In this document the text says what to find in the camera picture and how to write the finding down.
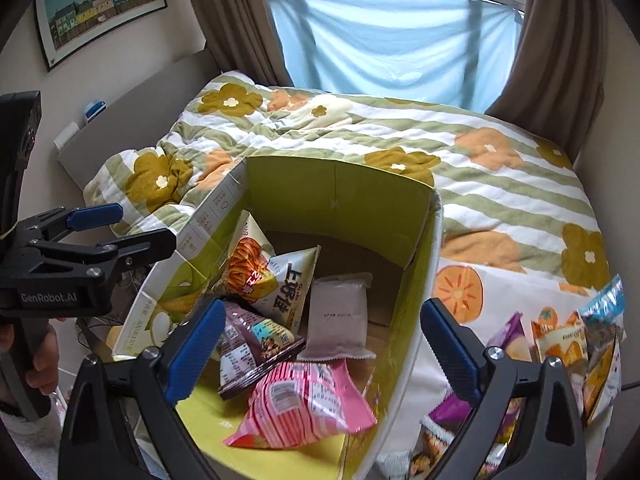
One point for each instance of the left brown curtain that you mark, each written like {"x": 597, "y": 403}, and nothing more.
{"x": 241, "y": 35}

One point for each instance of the blue white object on headboard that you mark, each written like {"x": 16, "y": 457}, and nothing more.
{"x": 93, "y": 109}

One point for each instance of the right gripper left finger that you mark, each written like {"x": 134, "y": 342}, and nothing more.
{"x": 97, "y": 440}

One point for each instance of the grey headboard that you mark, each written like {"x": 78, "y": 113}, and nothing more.
{"x": 139, "y": 118}

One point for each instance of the striped floral quilt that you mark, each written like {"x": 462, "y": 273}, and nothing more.
{"x": 511, "y": 200}

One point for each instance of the gold yellow snack bag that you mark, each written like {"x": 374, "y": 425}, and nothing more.
{"x": 603, "y": 383}

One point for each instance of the light blue snack bag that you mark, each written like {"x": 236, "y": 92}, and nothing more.
{"x": 603, "y": 317}

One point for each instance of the orange sticks snack bag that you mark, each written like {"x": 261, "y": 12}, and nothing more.
{"x": 246, "y": 271}

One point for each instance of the white fleece sleeve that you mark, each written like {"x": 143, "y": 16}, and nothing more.
{"x": 38, "y": 441}

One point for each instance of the person's left hand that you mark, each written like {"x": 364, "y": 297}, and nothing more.
{"x": 44, "y": 376}

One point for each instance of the purple chips bag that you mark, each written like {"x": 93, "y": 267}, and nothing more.
{"x": 440, "y": 426}

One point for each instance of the framed houses picture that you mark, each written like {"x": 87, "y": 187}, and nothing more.
{"x": 66, "y": 26}

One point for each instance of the white box on headboard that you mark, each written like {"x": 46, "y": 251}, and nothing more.
{"x": 65, "y": 136}

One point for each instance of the pale mauve packet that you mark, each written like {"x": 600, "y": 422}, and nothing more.
{"x": 338, "y": 319}

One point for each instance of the white black-lettered snack bag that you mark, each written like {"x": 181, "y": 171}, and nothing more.
{"x": 294, "y": 272}

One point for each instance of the pink striped snack bag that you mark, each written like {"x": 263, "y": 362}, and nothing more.
{"x": 301, "y": 403}

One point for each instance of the dark purple snack bag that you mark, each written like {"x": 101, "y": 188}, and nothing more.
{"x": 250, "y": 347}

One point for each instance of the brown curtain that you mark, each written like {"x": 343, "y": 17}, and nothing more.
{"x": 555, "y": 86}
{"x": 241, "y": 35}

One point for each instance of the orange white snack bag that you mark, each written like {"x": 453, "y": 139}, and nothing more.
{"x": 564, "y": 341}

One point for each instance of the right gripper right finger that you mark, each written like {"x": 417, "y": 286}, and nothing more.
{"x": 547, "y": 443}

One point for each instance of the finger of the view left gripper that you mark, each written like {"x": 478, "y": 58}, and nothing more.
{"x": 57, "y": 259}
{"x": 57, "y": 223}

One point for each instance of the light blue hanging cloth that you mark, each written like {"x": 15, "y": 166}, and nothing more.
{"x": 454, "y": 52}

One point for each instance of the right brown curtain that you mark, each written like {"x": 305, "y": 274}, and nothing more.
{"x": 555, "y": 86}

